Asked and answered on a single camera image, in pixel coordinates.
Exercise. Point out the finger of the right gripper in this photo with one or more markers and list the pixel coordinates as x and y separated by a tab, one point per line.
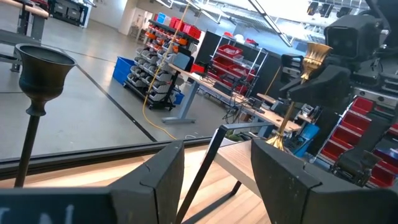
326	87
291	67

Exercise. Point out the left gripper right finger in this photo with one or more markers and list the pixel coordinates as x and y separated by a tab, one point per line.
292	193

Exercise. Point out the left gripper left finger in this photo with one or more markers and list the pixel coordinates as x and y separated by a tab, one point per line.
149	199

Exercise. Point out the gold candlestick holder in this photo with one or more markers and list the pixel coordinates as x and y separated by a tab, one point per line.
315	57

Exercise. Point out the black candlestick holder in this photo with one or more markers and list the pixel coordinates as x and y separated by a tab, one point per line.
43	77

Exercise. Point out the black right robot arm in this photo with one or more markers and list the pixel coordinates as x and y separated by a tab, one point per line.
342	124

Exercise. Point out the blue plastic bin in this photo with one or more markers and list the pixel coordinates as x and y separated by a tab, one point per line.
306	137

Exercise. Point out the rack of red bins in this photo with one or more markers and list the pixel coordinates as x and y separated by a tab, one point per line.
331	149

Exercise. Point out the wooden desk grey leg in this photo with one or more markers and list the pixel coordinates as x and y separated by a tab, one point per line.
188	102

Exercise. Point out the grey monitor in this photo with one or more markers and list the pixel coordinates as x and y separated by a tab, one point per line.
182	60

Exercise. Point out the blue plastic crate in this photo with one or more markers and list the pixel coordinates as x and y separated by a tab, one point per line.
122	70

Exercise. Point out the black rack with storage bins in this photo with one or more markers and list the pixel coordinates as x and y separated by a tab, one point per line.
155	59

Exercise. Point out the black tool cabinet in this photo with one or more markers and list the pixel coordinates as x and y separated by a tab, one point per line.
66	11

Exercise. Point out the workbench with wooden top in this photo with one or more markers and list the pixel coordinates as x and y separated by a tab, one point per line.
34	11

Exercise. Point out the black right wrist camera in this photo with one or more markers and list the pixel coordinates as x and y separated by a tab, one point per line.
351	37

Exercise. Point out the black aluminium table frame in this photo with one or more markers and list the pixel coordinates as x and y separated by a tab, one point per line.
93	155

